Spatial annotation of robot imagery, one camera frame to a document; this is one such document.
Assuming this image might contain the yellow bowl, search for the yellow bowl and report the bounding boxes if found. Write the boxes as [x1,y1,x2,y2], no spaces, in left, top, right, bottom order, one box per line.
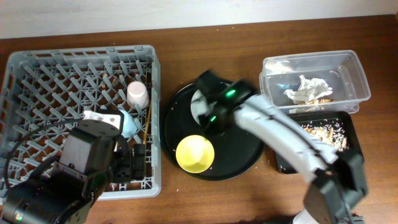
[175,135,215,174]

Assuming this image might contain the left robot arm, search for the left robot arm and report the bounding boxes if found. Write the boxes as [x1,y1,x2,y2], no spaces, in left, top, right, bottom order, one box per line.
[1,110,146,223]

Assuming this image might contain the grey plastic dishwasher rack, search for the grey plastic dishwasher rack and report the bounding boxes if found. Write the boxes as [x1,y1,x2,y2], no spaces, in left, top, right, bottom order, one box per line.
[1,45,162,200]

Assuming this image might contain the black rectangular tray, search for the black rectangular tray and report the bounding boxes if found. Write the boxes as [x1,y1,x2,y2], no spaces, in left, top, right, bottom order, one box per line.
[290,111,363,156]

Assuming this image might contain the pink plastic cup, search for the pink plastic cup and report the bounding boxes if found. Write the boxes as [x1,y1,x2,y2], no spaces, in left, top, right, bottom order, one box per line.
[127,81,149,109]

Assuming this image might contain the white paper napkin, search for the white paper napkin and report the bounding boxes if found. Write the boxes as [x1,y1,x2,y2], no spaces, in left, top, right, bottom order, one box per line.
[284,75,333,104]

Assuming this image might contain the wooden chopstick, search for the wooden chopstick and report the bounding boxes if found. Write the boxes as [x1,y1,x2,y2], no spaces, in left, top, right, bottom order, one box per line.
[142,104,152,145]

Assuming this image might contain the round black serving tray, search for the round black serving tray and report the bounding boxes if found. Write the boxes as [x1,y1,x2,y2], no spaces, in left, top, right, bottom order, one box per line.
[160,83,264,181]

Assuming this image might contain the food scraps rice and shells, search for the food scraps rice and shells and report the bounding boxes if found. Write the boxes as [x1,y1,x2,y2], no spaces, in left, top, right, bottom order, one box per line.
[302,123,349,152]

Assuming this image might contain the brown Nescafe sachet wrapper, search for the brown Nescafe sachet wrapper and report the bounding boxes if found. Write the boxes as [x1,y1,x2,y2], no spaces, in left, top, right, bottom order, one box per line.
[289,98,335,114]

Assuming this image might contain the clear plastic bin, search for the clear plastic bin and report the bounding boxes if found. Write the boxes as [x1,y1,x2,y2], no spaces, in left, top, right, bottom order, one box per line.
[259,50,371,115]

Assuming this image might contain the blue plastic cup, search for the blue plastic cup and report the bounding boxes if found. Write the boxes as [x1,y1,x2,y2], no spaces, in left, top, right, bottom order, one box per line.
[119,110,138,138]

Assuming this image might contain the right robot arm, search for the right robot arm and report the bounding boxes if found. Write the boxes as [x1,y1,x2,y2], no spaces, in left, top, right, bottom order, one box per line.
[193,70,368,224]

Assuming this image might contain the grey round plate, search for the grey round plate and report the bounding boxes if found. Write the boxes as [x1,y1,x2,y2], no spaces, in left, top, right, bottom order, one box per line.
[190,80,231,129]

